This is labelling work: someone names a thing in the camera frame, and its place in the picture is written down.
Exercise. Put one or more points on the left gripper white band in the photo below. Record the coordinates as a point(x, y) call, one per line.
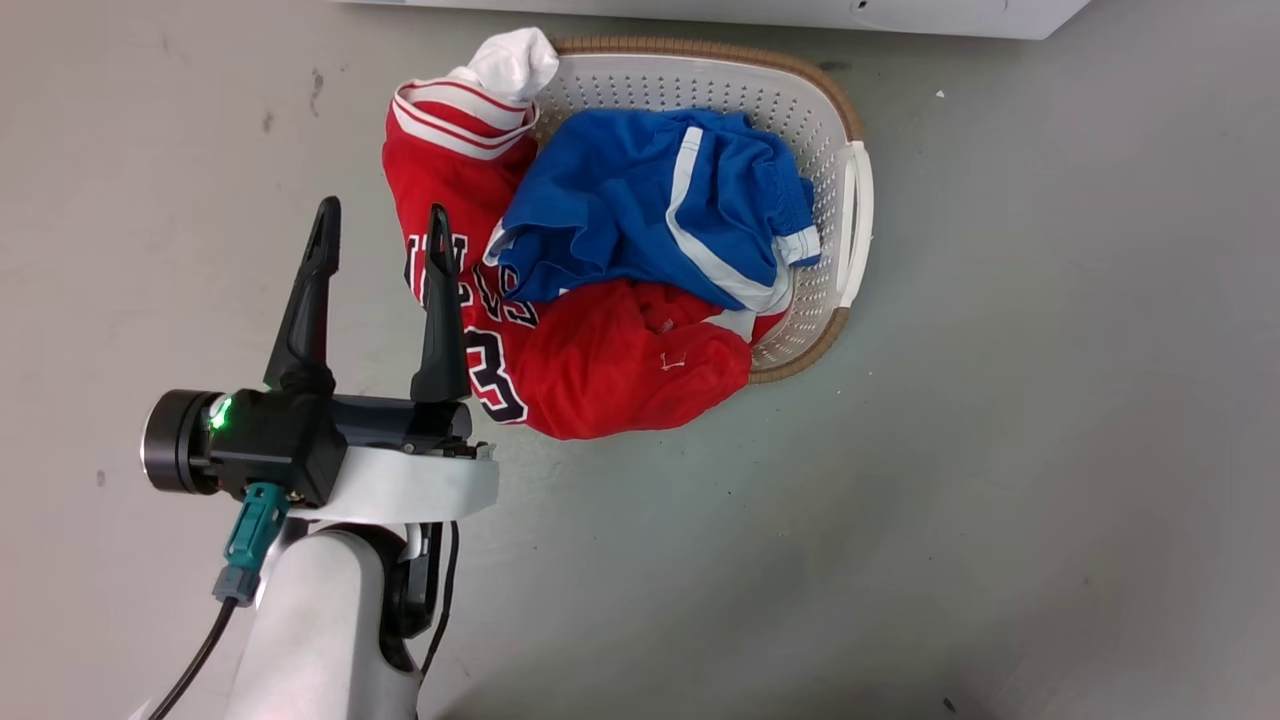
point(420, 485)

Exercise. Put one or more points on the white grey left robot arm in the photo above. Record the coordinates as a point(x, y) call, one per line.
point(320, 630)

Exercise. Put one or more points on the white washing machine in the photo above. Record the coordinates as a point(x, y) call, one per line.
point(760, 12)

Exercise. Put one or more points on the red basketball jersey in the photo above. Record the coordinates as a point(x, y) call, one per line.
point(620, 375)

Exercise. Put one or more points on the blue shorts white stripes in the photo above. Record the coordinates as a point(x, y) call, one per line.
point(620, 205)

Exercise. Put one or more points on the white cloth garment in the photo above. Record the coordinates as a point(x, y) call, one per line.
point(512, 62)

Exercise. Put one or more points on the white plastic laundry basket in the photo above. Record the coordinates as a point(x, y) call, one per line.
point(800, 110)

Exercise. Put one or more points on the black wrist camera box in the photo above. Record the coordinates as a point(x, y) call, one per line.
point(275, 445)

